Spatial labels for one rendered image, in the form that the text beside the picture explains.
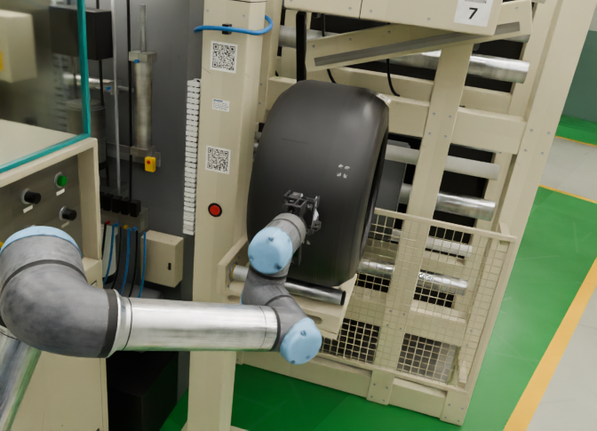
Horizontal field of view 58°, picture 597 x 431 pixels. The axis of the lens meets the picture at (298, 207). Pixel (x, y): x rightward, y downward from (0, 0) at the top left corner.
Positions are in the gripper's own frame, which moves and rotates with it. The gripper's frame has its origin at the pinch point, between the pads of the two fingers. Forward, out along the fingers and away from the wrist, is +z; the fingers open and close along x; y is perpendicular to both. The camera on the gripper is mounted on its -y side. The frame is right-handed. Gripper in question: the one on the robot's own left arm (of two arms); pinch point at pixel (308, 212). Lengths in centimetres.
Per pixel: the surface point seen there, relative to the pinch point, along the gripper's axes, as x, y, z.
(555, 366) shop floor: -114, -106, 153
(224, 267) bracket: 24.7, -25.6, 13.0
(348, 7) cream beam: 5, 50, 42
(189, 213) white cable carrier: 42, -16, 24
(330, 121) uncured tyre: 0.0, 21.0, 10.4
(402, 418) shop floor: -39, -113, 87
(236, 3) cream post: 29, 46, 17
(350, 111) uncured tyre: -4.1, 23.8, 14.0
